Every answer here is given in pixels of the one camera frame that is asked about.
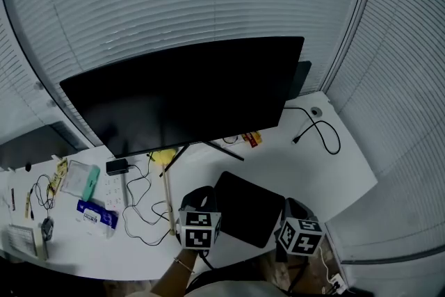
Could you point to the grey desk partition panel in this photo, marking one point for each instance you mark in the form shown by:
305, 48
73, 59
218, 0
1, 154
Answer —
31, 147

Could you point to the teal case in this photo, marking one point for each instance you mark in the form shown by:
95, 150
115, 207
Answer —
91, 182

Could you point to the red yellow packet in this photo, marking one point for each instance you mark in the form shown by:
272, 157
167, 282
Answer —
252, 140

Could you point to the white desk power strip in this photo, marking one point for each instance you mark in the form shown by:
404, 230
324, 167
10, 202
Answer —
114, 191

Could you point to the narrow yellow strip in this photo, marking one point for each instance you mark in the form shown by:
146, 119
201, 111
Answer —
28, 205

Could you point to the person's left forearm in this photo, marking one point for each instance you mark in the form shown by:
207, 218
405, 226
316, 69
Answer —
175, 276

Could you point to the black computer monitor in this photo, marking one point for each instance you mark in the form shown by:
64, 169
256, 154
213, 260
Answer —
187, 97

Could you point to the grey computer mouse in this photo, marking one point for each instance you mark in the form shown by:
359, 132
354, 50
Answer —
47, 227

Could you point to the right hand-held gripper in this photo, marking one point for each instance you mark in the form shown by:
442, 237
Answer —
299, 236

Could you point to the round desk grommet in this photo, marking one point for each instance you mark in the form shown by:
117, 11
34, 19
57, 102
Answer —
316, 111

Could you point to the white floor power strip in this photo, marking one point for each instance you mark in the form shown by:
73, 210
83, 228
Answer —
338, 283

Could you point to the small black partition panel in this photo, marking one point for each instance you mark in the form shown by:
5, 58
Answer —
300, 80

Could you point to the clear plastic pouch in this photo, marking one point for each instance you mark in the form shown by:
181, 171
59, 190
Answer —
73, 179

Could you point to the dark red pen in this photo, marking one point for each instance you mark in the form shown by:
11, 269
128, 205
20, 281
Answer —
13, 199

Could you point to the black mouse pad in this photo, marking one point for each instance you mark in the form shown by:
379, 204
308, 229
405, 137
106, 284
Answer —
250, 208

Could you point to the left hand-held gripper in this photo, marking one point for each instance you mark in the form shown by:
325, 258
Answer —
198, 229

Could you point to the white blue tissue pack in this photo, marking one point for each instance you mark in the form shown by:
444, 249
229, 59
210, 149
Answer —
97, 217

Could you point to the black power adapter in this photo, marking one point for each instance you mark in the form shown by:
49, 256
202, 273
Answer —
116, 167

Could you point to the yellow plush wooden stick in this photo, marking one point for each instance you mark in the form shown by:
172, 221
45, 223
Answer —
166, 156

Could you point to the person's light shirt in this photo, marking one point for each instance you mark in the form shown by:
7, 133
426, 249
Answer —
236, 289

